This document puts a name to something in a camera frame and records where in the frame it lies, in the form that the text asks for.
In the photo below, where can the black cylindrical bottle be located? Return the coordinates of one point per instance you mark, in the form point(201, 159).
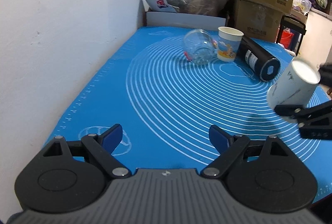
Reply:
point(263, 64)

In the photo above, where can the clear glass cup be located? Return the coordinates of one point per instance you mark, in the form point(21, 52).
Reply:
point(199, 47)

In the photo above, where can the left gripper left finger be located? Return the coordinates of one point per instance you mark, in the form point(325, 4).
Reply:
point(66, 176)

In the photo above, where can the blue silicone mat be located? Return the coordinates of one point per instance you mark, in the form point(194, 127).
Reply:
point(166, 105)

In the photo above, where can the blue cartoon paper cup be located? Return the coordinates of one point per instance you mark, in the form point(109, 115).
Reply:
point(228, 42)

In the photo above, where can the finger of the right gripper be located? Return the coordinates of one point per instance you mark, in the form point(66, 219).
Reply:
point(325, 71)
point(295, 113)

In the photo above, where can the white open box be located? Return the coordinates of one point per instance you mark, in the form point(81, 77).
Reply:
point(159, 13)

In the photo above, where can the white paper cup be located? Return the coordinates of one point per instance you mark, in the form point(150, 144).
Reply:
point(295, 86)

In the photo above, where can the lower cardboard box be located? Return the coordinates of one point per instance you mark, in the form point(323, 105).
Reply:
point(256, 21)

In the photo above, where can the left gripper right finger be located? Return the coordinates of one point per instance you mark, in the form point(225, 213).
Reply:
point(264, 175)

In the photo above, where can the red bucket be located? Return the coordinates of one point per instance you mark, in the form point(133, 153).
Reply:
point(286, 38)

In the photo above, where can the black metal stool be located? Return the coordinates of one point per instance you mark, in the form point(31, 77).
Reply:
point(297, 27)

